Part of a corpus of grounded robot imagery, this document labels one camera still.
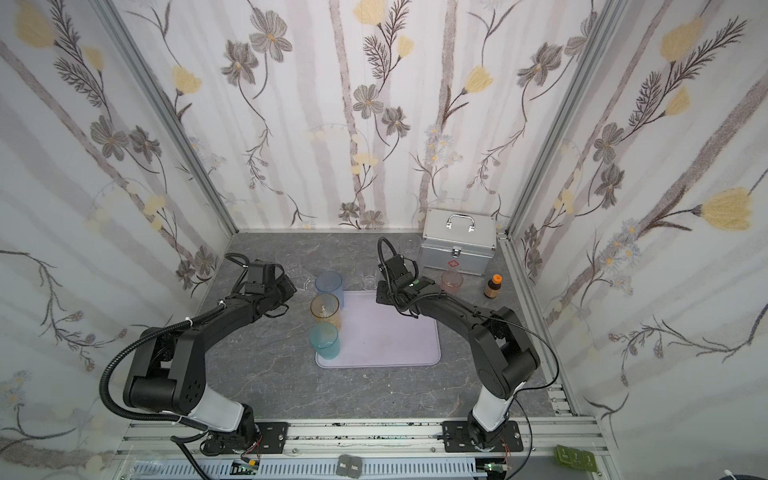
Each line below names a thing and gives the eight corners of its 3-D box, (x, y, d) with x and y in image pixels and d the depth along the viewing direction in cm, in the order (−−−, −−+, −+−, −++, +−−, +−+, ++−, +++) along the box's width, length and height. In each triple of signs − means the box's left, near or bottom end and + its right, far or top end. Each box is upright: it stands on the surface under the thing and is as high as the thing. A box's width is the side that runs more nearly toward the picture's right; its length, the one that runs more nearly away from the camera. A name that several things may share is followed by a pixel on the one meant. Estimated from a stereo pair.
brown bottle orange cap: (485, 298, 103) (493, 283, 96) (483, 289, 105) (490, 273, 98) (495, 298, 103) (504, 283, 96) (493, 289, 105) (501, 273, 98)
